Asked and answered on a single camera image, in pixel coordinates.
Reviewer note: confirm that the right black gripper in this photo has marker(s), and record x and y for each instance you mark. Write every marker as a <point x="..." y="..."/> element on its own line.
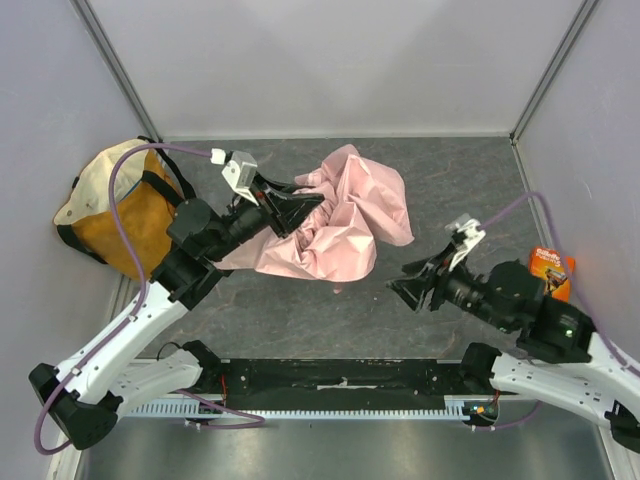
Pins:
<point x="437" y="284"/>

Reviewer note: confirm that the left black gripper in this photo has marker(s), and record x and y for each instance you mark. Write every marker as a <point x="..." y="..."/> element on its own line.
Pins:
<point x="273" y="213"/>

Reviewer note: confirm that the pink and black folding umbrella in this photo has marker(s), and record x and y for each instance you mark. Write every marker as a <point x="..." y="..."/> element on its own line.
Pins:
<point x="364" y="202"/>

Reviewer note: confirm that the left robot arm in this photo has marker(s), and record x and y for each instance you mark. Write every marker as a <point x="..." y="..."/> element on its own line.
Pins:
<point x="89" y="392"/>

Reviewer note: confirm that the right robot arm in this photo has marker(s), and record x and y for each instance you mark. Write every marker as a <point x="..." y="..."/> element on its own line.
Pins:
<point x="568" y="364"/>

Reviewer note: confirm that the orange razor box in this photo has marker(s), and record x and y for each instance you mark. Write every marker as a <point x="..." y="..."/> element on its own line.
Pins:
<point x="546" y="264"/>

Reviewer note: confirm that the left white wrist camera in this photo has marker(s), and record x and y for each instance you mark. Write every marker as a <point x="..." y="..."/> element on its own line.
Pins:
<point x="238" y="170"/>

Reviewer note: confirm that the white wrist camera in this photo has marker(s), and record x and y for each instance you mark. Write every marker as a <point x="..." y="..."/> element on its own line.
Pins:
<point x="238" y="170"/>
<point x="466" y="234"/>

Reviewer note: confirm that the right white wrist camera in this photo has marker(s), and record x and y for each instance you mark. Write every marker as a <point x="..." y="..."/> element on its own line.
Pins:
<point x="466" y="234"/>

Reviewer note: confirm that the light blue cable duct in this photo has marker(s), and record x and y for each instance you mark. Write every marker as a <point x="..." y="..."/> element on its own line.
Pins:
<point x="180" y="407"/>

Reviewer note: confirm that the yellow tote bag black handles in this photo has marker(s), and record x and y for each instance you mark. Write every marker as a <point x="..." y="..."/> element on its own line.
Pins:
<point x="148" y="188"/>

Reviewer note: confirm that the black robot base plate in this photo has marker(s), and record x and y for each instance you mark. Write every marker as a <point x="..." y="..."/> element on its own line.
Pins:
<point x="330" y="383"/>

